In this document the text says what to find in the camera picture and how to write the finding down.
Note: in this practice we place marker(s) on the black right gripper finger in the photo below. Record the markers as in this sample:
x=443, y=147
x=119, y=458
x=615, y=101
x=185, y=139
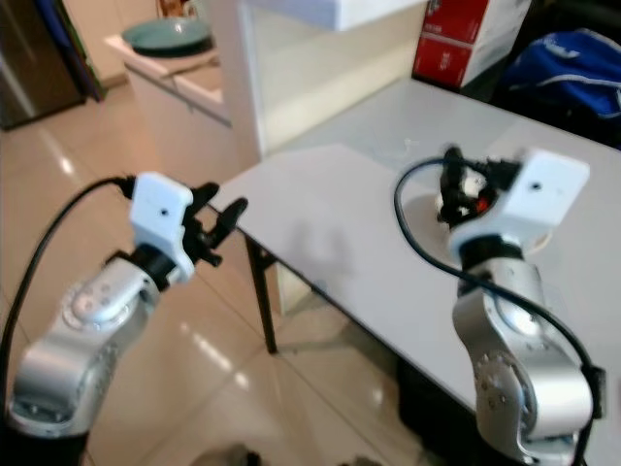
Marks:
x=452, y=184

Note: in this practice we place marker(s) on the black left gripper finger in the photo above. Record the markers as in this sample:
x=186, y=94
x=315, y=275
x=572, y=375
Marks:
x=207, y=194
x=231, y=218

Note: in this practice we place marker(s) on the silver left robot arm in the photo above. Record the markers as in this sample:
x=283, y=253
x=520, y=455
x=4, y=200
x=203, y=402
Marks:
x=82, y=325

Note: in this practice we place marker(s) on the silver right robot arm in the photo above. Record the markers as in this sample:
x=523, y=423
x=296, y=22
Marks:
x=514, y=340

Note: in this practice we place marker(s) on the white cabinet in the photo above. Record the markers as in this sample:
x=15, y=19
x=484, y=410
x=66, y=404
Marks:
x=179, y=112

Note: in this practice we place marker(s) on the dark table leg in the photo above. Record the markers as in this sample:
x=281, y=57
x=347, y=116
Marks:
x=262, y=301

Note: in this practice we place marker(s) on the white shelf unit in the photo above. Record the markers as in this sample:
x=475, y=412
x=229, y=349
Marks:
x=238, y=78

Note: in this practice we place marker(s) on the red and white cardboard box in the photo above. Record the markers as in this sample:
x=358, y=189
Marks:
x=451, y=39

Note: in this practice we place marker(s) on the blue bag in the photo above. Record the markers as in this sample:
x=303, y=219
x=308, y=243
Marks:
x=568, y=73

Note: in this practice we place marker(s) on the green plate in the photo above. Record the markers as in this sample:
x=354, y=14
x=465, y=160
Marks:
x=165, y=35

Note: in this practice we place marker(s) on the dark door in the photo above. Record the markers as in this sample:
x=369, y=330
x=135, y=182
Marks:
x=34, y=58

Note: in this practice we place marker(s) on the blue hanging garment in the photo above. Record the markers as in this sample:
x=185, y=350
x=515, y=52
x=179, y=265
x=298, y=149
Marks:
x=73, y=39

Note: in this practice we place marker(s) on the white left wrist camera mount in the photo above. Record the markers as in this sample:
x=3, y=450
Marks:
x=160, y=214

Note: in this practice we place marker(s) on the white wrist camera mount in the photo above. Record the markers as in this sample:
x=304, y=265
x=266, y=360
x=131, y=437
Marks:
x=160, y=214
x=548, y=189

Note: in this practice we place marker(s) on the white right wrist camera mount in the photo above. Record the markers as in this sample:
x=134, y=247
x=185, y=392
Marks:
x=548, y=189

